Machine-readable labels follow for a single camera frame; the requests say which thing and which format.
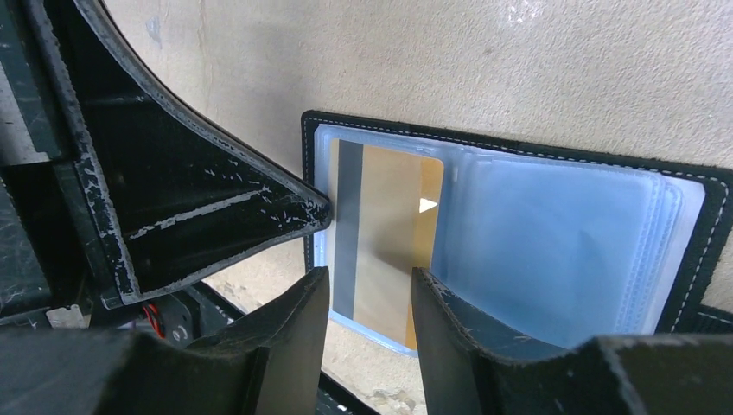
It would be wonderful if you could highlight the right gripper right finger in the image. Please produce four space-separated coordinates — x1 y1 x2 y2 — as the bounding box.
411 268 732 414

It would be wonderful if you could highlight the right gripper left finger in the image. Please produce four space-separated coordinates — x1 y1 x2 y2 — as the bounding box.
1 267 330 414

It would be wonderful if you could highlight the black leather card holder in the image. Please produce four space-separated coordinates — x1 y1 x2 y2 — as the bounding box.
301 111 732 348

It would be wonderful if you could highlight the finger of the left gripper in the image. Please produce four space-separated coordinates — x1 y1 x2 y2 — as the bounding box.
22 1 332 309

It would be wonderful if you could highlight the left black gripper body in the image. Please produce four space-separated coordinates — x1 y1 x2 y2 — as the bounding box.
1 1 137 327

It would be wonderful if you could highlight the gold credit card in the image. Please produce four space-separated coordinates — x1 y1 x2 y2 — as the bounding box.
324 138 443 355

